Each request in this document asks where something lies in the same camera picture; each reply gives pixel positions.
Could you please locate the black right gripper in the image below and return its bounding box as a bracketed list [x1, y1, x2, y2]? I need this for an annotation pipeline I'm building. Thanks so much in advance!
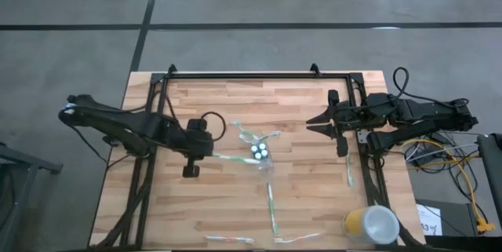
[305, 89, 369, 158]

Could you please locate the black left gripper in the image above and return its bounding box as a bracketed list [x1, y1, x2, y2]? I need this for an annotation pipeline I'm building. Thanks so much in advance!
[172, 118, 216, 178]

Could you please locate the green toothbrush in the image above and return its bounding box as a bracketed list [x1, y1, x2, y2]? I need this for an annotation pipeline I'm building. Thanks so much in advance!
[266, 182, 279, 236]
[344, 152, 355, 188]
[213, 152, 260, 165]
[231, 120, 255, 143]
[256, 130, 282, 145]

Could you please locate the clear acrylic container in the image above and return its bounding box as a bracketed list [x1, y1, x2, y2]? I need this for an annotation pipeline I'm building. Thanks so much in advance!
[249, 140, 276, 173]

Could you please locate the orange toothbrush in clear wrapper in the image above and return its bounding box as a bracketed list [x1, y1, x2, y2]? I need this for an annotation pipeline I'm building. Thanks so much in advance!
[273, 232, 323, 244]
[204, 235, 256, 244]

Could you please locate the yellow canister white lid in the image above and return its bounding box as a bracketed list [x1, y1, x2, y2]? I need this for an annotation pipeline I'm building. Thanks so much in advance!
[342, 204, 401, 244]

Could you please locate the grey box white label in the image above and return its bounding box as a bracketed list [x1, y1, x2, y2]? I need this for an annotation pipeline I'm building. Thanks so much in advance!
[414, 199, 478, 238]

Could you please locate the black metal stand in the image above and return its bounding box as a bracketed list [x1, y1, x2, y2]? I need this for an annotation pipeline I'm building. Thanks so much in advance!
[0, 141, 64, 252]

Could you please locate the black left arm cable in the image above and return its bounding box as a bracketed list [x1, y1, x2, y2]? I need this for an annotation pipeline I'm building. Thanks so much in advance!
[199, 111, 227, 143]

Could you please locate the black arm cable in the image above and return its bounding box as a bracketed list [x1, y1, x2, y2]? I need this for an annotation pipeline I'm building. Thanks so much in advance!
[393, 66, 470, 108]
[199, 111, 227, 143]

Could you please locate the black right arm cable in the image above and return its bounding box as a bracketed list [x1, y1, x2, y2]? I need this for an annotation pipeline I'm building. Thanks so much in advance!
[393, 66, 470, 108]

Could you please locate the black aluminium table frame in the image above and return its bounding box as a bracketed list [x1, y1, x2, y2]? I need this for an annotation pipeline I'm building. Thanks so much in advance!
[117, 63, 393, 252]

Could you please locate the black cable bundle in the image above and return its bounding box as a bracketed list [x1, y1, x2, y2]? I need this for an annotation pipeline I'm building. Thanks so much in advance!
[403, 141, 471, 174]

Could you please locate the white cable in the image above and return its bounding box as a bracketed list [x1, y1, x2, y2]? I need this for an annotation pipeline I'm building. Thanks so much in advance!
[406, 144, 478, 163]

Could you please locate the yellow cable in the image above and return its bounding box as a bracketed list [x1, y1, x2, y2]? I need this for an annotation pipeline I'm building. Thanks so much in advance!
[399, 137, 496, 233]

